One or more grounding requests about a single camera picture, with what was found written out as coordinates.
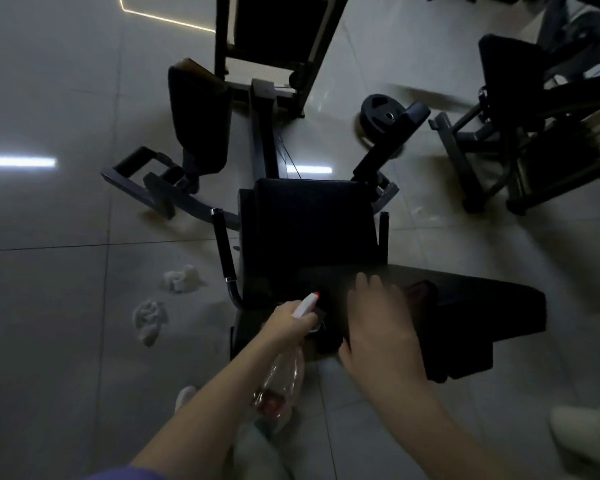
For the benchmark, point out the black square seat pad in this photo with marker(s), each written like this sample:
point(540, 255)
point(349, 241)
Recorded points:
point(307, 224)

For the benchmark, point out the person's left hand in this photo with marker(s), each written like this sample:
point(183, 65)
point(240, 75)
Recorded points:
point(286, 323)

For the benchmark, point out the person's left fingers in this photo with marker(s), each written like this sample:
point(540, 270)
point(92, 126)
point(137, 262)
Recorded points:
point(304, 320)

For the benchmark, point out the clear spray bottle white nozzle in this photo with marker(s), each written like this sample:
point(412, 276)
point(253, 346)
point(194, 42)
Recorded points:
point(281, 377)

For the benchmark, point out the black gym machine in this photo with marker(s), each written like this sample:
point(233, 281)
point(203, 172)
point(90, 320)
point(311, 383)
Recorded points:
point(267, 124)

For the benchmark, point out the person's white right slipper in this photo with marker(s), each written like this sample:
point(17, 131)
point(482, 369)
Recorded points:
point(586, 437)

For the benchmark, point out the person's white left slipper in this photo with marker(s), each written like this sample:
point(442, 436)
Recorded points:
point(185, 396)

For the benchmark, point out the person's right hand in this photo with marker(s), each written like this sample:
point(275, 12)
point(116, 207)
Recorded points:
point(382, 329)

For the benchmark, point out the dark gym machine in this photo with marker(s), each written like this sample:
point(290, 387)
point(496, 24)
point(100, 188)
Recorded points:
point(525, 109)

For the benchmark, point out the black weight plate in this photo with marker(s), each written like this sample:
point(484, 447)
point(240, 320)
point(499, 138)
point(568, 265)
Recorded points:
point(377, 117)

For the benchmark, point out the person's purple sleeve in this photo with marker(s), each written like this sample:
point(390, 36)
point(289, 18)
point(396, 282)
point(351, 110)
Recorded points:
point(125, 474)

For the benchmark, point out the person's left forearm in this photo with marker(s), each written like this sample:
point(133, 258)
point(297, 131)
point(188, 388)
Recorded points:
point(210, 409)

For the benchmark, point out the person's right thumb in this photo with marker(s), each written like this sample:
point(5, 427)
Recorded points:
point(346, 355)

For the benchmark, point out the crumpled white tissue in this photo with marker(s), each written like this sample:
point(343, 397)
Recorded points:
point(181, 279)
point(150, 322)

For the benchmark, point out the black long bench pad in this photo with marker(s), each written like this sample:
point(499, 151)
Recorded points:
point(460, 319)

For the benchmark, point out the person's white slipper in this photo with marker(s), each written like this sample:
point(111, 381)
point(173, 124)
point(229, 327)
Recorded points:
point(185, 396)
point(586, 437)

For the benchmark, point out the person's right forearm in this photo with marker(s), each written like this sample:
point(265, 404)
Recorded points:
point(430, 429)

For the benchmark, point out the dark red cloth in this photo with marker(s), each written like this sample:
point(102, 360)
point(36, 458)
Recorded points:
point(421, 293)

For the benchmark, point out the person's light trouser leg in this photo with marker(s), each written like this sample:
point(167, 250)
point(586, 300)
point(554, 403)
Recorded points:
point(260, 457)

